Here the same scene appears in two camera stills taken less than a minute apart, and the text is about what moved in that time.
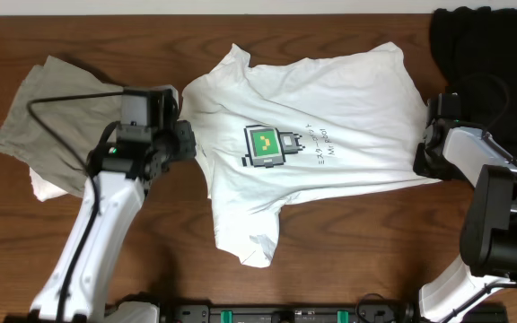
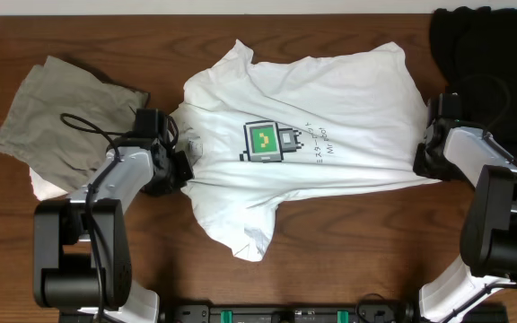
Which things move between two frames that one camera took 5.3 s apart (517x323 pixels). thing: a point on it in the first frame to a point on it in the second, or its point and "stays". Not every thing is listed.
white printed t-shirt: [272, 135] stays
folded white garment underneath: [43, 189] stays
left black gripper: [185, 141] to [185, 173]
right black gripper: [421, 168] stays
